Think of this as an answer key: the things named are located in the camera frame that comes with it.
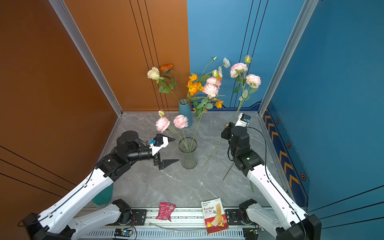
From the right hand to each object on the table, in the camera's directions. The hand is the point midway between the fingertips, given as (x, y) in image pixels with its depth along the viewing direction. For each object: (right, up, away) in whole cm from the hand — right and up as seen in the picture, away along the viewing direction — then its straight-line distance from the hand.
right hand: (227, 123), depth 74 cm
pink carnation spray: (-23, +1, -2) cm, 24 cm away
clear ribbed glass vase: (-20, -12, +7) cm, 25 cm away
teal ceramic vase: (-23, +9, +25) cm, 36 cm away
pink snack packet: (-31, -44, 0) cm, 54 cm away
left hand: (-25, -11, -10) cm, 28 cm away
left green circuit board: (-51, -53, -3) cm, 73 cm away
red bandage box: (-7, -45, -3) cm, 45 cm away
